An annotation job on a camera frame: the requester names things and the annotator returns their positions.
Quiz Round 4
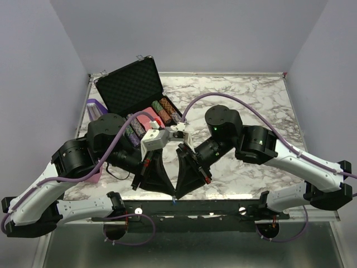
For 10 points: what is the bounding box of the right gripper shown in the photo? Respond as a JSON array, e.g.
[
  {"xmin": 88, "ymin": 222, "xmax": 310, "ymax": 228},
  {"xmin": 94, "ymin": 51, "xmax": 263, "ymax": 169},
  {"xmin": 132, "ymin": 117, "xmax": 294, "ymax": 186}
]
[{"xmin": 175, "ymin": 136, "xmax": 236, "ymax": 197}]

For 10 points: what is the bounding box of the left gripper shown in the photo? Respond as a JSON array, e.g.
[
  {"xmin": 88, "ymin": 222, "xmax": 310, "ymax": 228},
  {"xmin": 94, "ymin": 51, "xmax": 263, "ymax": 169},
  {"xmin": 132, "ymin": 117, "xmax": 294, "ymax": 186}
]
[{"xmin": 101, "ymin": 143, "xmax": 177, "ymax": 196}]

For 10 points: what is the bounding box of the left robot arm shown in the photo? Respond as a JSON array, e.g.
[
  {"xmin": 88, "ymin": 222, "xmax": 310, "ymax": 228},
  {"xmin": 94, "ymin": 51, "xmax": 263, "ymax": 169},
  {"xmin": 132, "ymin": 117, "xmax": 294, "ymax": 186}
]
[{"xmin": 1, "ymin": 113, "xmax": 175, "ymax": 238}]

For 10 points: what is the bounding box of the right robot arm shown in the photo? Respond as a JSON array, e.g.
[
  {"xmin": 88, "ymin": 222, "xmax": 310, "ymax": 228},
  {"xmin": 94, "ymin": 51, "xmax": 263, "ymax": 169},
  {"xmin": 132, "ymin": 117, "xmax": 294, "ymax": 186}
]
[{"xmin": 175, "ymin": 105, "xmax": 353, "ymax": 219}]

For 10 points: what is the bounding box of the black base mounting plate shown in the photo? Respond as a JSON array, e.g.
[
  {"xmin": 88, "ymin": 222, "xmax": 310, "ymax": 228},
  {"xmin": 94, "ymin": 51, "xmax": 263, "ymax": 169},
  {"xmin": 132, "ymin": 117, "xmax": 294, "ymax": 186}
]
[{"xmin": 91, "ymin": 199, "xmax": 291, "ymax": 232}]

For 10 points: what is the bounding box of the pink playing card deck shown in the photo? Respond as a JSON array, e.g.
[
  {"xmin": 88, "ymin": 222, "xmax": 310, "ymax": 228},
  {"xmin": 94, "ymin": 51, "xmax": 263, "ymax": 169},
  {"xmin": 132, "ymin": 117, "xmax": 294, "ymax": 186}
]
[{"xmin": 137, "ymin": 107, "xmax": 160, "ymax": 131}]

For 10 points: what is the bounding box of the pink box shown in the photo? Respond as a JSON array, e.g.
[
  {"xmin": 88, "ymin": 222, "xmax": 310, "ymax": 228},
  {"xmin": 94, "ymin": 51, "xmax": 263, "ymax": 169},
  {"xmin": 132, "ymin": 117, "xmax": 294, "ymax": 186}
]
[{"xmin": 84, "ymin": 169, "xmax": 102, "ymax": 184}]

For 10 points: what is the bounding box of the purple metronome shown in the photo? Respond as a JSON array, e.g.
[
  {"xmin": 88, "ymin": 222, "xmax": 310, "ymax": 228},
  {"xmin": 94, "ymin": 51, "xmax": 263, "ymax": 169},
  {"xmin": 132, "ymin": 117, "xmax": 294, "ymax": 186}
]
[{"xmin": 86, "ymin": 99, "xmax": 108, "ymax": 121}]

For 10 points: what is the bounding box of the black poker chip case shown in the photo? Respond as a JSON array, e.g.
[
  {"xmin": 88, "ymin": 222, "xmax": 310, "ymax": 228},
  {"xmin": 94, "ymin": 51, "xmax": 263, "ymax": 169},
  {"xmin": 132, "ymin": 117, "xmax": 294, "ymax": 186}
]
[{"xmin": 94, "ymin": 56, "xmax": 182, "ymax": 131}]

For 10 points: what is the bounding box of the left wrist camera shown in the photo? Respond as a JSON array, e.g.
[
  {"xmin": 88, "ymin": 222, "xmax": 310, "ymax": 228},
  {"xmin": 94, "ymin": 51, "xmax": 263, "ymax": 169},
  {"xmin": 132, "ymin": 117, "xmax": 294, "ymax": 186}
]
[{"xmin": 141, "ymin": 129, "xmax": 170, "ymax": 161}]

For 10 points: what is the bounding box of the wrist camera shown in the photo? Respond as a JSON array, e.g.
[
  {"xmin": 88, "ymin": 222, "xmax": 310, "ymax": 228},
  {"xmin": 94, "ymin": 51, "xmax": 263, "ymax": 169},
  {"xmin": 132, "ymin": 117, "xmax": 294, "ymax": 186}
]
[
  {"xmin": 166, "ymin": 122, "xmax": 195, "ymax": 151},
  {"xmin": 141, "ymin": 129, "xmax": 170, "ymax": 161}
]

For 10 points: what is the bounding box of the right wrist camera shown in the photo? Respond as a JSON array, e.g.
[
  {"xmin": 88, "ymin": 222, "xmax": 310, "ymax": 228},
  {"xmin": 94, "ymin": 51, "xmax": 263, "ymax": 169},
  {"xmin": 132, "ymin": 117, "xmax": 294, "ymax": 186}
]
[{"xmin": 166, "ymin": 122, "xmax": 195, "ymax": 151}]

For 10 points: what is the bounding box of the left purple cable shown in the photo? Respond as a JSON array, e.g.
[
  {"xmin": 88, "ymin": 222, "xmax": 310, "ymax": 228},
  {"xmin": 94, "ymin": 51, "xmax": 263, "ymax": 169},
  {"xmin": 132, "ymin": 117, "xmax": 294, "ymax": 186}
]
[{"xmin": 1, "ymin": 111, "xmax": 160, "ymax": 235}]

